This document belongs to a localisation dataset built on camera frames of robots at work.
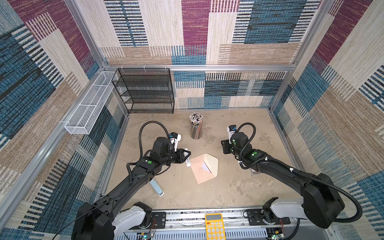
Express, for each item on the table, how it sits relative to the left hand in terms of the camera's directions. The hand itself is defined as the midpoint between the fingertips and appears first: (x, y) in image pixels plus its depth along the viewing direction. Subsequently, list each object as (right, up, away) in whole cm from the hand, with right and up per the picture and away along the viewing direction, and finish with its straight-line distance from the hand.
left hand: (189, 151), depth 77 cm
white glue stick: (-1, -4, -1) cm, 5 cm away
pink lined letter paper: (+9, -12, +13) cm, 20 cm away
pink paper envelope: (+7, -16, +11) cm, 20 cm away
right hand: (+20, +3, +9) cm, 22 cm away
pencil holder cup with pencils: (+3, +11, +18) cm, 21 cm away
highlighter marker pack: (+26, -5, -16) cm, 31 cm away
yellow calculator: (+12, -34, -6) cm, 37 cm away
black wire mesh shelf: (-33, +38, +31) cm, 59 cm away
